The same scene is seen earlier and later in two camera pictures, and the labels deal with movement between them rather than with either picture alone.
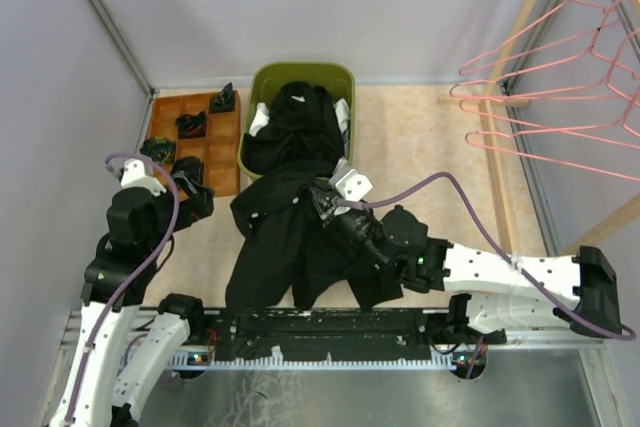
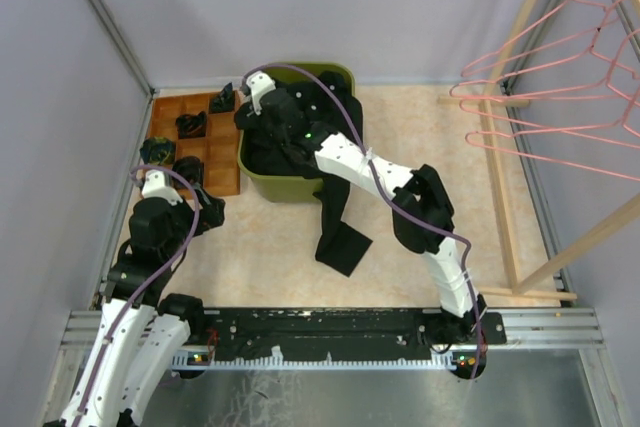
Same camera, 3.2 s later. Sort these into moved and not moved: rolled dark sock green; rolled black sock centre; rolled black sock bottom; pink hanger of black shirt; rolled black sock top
Moved: pink hanger of black shirt
Not moved: rolled black sock top; rolled dark sock green; rolled black sock bottom; rolled black sock centre
